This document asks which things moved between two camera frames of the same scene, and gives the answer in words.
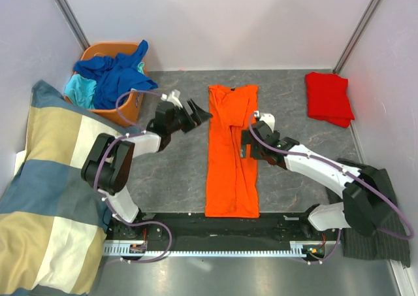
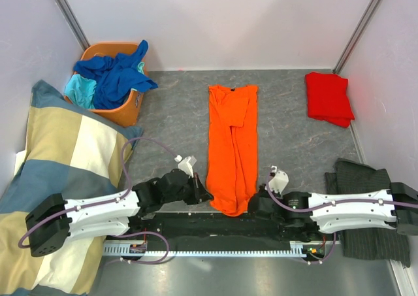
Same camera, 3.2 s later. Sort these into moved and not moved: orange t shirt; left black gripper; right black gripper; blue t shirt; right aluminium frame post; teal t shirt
Moved: right black gripper; left black gripper
Not moved: blue t shirt; right aluminium frame post; orange t shirt; teal t shirt
